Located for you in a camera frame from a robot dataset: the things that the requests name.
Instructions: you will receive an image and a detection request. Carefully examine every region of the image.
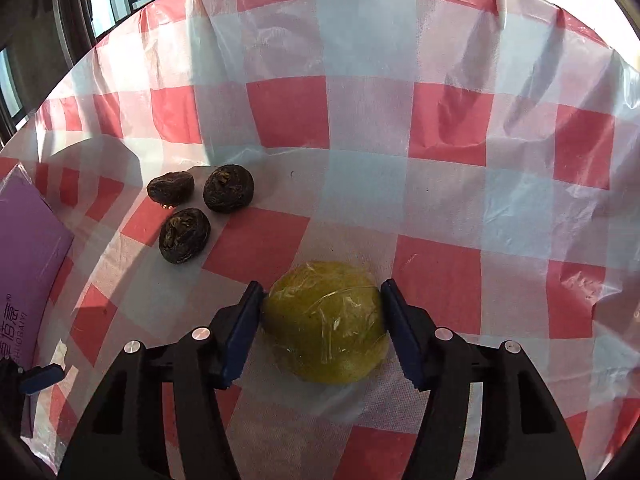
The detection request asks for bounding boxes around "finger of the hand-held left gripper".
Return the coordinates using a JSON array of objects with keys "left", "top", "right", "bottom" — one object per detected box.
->
[{"left": 19, "top": 363, "right": 65, "bottom": 395}]

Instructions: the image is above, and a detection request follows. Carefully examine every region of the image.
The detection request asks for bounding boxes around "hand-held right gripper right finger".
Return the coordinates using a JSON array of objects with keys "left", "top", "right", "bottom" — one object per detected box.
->
[{"left": 381, "top": 278, "right": 587, "bottom": 480}]

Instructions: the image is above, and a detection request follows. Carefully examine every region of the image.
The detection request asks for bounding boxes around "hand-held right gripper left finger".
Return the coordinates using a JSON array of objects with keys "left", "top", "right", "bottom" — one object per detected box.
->
[{"left": 57, "top": 281, "right": 265, "bottom": 480}]

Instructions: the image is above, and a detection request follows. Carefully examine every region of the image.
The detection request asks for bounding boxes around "green round fruit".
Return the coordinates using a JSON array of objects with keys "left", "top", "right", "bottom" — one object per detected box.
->
[{"left": 262, "top": 260, "right": 389, "bottom": 386}]

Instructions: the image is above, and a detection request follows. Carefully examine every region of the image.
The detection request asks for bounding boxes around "dark dried fruit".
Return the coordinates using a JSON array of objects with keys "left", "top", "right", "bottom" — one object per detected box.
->
[
  {"left": 158, "top": 207, "right": 211, "bottom": 265},
  {"left": 202, "top": 164, "right": 255, "bottom": 214},
  {"left": 147, "top": 171, "right": 195, "bottom": 208}
]

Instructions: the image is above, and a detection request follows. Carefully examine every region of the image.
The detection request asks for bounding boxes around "purple box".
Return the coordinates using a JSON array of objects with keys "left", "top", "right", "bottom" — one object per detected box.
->
[{"left": 0, "top": 164, "right": 76, "bottom": 358}]

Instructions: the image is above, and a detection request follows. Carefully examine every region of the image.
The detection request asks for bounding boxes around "dark window frame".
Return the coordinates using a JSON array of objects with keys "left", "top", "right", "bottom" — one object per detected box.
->
[{"left": 0, "top": 0, "right": 193, "bottom": 136}]

